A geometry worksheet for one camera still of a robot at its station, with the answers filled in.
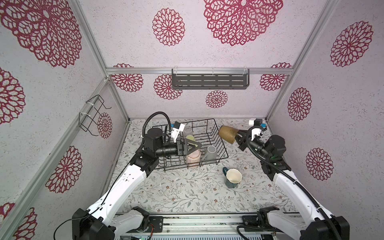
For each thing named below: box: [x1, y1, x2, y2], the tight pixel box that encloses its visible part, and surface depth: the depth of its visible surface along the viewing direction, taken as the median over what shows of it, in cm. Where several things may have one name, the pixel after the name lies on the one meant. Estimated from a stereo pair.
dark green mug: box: [222, 167, 243, 189], surface depth 83 cm
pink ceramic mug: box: [186, 149, 201, 167], surface depth 86 cm
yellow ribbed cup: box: [218, 125, 239, 144], surface depth 69 cm
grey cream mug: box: [202, 145, 217, 162], surface depth 91 cm
